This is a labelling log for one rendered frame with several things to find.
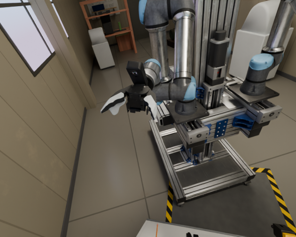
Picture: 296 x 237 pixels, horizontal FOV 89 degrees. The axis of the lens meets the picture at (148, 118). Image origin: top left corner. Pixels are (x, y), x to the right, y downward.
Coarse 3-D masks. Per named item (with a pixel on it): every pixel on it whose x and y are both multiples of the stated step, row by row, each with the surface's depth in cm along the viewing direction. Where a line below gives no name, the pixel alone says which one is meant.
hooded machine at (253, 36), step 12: (276, 0) 234; (252, 12) 252; (264, 12) 234; (276, 12) 231; (252, 24) 259; (264, 24) 240; (240, 36) 285; (252, 36) 261; (264, 36) 242; (288, 36) 253; (240, 48) 293; (252, 48) 268; (240, 60) 302; (240, 72) 311
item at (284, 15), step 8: (280, 0) 81; (280, 8) 82; (288, 8) 79; (280, 16) 83; (288, 16) 81; (280, 24) 85; (288, 24) 84; (272, 32) 90; (280, 32) 87; (272, 40) 91; (280, 40) 89; (264, 48) 96; (272, 48) 93; (280, 48) 92; (280, 56) 94
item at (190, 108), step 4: (192, 100) 92; (176, 104) 99; (180, 104) 95; (184, 104) 94; (188, 104) 93; (192, 104) 94; (196, 104) 98; (176, 108) 99; (180, 108) 97; (184, 108) 95; (188, 108) 94; (192, 108) 95; (196, 108) 97; (180, 112) 97; (184, 112) 96; (188, 112) 96; (192, 112) 96
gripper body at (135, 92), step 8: (152, 80) 53; (128, 88) 47; (136, 88) 47; (144, 88) 46; (152, 88) 54; (128, 96) 46; (136, 96) 45; (144, 96) 46; (128, 104) 48; (136, 104) 48; (144, 104) 48
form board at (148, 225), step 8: (144, 224) 77; (152, 224) 78; (160, 224) 78; (168, 224) 79; (144, 232) 70; (152, 232) 70; (160, 232) 70; (168, 232) 71; (176, 232) 71; (184, 232) 72; (192, 232) 72; (200, 232) 73; (208, 232) 73
